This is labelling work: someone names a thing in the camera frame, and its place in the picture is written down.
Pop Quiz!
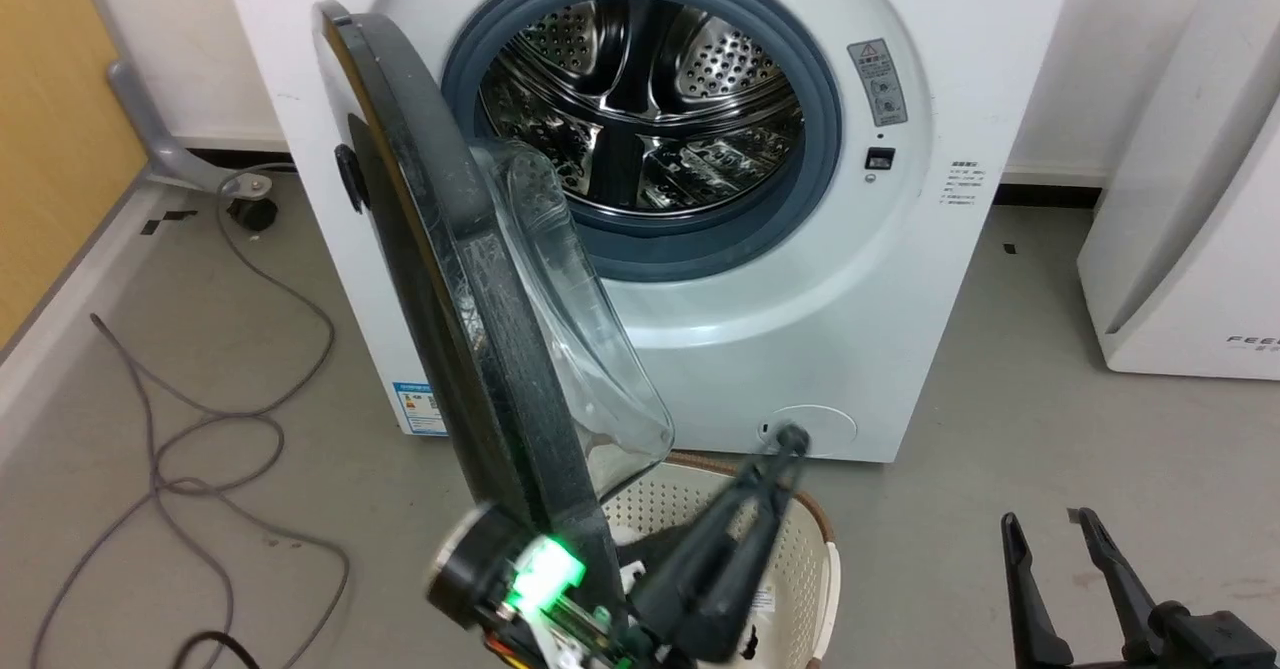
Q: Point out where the stainless steel washer drum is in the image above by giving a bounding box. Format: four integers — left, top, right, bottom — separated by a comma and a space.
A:
478, 0, 807, 219

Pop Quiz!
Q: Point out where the black washing machine door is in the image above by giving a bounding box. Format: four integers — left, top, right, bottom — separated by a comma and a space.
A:
312, 0, 677, 590

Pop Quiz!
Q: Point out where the round white filter cover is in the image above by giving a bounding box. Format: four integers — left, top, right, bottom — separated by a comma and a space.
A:
756, 404, 860, 459

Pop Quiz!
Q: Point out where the white air purifier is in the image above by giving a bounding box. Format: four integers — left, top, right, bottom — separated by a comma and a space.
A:
1077, 0, 1280, 383

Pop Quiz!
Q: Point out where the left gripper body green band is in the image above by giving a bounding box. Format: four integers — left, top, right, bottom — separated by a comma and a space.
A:
488, 532, 646, 669

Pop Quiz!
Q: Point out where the grey rubber door gasket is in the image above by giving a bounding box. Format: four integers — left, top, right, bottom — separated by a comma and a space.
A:
441, 0, 844, 283

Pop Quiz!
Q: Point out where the white perforated laundry basket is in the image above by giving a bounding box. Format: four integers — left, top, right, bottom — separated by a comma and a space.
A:
598, 451, 842, 669

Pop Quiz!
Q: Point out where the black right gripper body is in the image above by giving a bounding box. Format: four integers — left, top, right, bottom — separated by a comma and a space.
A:
1148, 601, 1280, 669

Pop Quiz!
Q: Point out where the small printed text label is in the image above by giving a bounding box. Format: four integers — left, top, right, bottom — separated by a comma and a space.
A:
940, 158, 990, 209

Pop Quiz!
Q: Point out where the white front-load washing machine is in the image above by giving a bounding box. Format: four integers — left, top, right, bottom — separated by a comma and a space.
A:
215, 0, 1086, 466

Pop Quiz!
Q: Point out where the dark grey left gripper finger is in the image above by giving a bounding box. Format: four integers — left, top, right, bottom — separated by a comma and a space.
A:
636, 425, 804, 642
668, 443, 811, 664

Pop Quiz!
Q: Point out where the blue energy label sticker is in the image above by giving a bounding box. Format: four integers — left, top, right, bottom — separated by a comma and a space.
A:
391, 380, 449, 438

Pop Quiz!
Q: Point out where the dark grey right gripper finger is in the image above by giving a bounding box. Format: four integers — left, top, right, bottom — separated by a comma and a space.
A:
1001, 513, 1075, 669
1074, 507, 1169, 666

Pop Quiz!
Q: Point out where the long grey floor cable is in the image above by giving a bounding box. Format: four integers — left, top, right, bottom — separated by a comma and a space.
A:
28, 163, 352, 669

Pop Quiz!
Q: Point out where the wooden partition panel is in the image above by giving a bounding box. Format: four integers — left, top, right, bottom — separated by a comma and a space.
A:
0, 0, 150, 352

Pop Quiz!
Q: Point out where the black caster wheel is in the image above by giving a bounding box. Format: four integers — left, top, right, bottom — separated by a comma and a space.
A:
227, 196, 280, 233

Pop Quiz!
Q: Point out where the grey warning sticker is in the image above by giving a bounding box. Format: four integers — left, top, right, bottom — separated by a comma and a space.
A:
847, 38, 910, 129

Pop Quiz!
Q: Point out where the black floor cable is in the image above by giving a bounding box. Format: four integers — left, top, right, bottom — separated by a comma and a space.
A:
174, 630, 263, 669

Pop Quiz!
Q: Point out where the grey metal desk leg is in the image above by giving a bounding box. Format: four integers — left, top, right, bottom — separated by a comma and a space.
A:
106, 60, 273, 197

